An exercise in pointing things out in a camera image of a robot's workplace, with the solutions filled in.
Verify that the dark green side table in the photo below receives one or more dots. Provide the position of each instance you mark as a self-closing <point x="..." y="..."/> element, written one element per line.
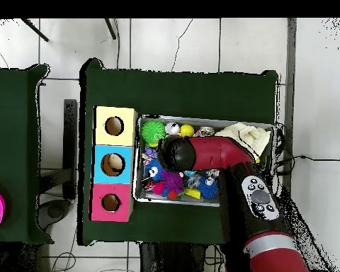
<point x="22" y="141"/>

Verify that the blue spiky ball with eyes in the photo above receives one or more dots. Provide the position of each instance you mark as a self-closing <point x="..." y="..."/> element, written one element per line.
<point x="208" y="188"/>

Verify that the black flat panel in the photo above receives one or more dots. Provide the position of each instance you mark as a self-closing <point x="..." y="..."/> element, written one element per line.
<point x="70" y="141"/>

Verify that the pale yellow cloth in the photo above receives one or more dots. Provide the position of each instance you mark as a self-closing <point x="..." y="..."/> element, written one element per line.
<point x="249" y="135"/>

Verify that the black tripod leg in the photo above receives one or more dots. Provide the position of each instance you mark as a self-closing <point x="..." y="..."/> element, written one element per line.
<point x="34" y="29"/>
<point x="110" y="28"/>

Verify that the yellow ball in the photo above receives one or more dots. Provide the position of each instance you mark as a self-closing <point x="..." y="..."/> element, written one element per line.
<point x="186" y="130"/>

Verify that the dark blue spiky ball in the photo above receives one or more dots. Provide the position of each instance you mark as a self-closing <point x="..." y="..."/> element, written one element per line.
<point x="153" y="171"/>

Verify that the small silver can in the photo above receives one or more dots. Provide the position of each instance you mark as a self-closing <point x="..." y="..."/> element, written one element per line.
<point x="172" y="128"/>

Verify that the purple spiky toy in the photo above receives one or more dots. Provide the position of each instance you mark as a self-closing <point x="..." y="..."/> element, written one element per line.
<point x="172" y="181"/>

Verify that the colourful patterned cloth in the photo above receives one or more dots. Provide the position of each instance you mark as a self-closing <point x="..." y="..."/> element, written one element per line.
<point x="204" y="131"/>

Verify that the plain green spiky ball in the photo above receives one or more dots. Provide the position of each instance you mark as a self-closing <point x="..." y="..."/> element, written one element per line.
<point x="152" y="132"/>

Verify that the wooden box three holes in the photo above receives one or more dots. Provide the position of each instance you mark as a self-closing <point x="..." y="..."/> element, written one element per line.
<point x="112" y="147"/>

